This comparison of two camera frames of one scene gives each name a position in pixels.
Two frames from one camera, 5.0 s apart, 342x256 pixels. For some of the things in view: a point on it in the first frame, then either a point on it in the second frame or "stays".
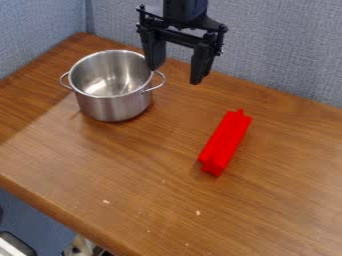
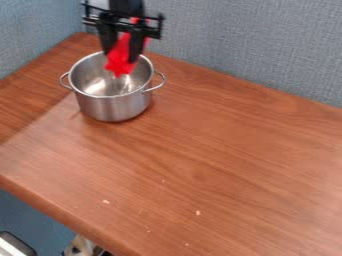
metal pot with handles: [113, 80] stays
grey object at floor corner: [14, 247] stays
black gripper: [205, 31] → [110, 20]
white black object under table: [82, 247] stays
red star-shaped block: [225, 141] → [120, 63]
